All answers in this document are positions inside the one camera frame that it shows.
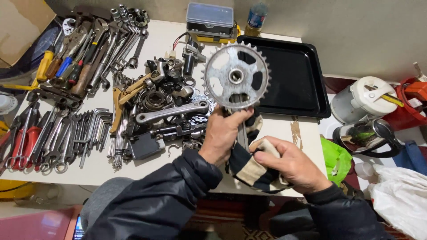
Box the person's right hand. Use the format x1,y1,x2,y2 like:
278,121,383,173
250,136,333,195

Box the person's left hand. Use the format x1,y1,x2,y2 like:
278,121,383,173
198,107,255,167

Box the silver bicycle chainring crankset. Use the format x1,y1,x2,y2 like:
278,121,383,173
201,41,272,151

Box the striped black beige cloth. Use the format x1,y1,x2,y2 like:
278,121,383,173
225,109,295,194

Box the black baking tray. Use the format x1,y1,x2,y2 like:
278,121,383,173
236,35,332,120

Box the heap of small bicycle parts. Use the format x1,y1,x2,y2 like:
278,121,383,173
132,56,215,151

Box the yellow tool case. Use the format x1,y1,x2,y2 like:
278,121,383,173
186,24,241,44

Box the plastic bottle with blue label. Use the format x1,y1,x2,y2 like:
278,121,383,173
244,2,269,37

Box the black rectangular box part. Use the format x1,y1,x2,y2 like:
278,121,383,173
128,131,166,160

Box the black case with clear lid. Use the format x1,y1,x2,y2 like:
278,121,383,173
185,2,235,36

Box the green plastic bag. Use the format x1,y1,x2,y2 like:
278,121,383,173
320,136,353,187

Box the gold metal lever tool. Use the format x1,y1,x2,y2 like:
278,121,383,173
109,73,153,134

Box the white electric kettle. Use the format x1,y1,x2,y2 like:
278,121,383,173
330,76,399,126

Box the shiny steel kettle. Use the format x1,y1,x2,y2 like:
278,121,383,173
332,118,403,158

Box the small white plastic bottle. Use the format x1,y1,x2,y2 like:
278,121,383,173
354,162,376,181

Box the pile of long steel wrenches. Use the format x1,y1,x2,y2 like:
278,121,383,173
86,18,149,91

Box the set of hex keys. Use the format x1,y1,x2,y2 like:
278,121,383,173
77,108,114,168

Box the group of steel sockets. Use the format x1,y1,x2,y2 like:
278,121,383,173
110,4,150,29

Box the person's gray trouser leg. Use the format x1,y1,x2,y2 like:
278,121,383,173
80,177,135,231

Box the red plastic container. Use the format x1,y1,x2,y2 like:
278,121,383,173
381,77,427,131

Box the blue fabric bag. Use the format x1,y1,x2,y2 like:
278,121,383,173
393,140,427,176

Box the white plastic bag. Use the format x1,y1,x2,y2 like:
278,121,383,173
367,165,427,240

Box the row of small combination spanners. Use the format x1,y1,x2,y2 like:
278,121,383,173
33,106,84,174

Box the phone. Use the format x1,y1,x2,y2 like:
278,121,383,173
71,215,85,240

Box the steel scissors forceps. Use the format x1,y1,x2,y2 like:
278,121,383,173
6,106,34,170

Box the pink stool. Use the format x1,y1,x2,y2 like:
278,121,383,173
0,205,83,240

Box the white round container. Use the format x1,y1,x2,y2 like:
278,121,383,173
0,93,18,115

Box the brown cardboard box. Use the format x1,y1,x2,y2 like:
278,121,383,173
0,0,57,69

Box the black cylinder part with cable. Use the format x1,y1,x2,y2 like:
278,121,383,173
172,32,208,76

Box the wooden handle hammer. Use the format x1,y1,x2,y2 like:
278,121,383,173
71,40,111,98

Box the red black handle screwdriver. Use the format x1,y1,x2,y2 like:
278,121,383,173
68,60,84,85

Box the blue handle screwdriver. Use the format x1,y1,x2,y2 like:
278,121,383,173
55,56,73,78

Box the brown handle screwdriver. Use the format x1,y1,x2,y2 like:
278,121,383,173
45,57,62,79

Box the yellow handle screwdriver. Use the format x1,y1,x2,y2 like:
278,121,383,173
32,50,55,88

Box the red handle pliers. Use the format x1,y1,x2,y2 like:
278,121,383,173
0,100,43,171

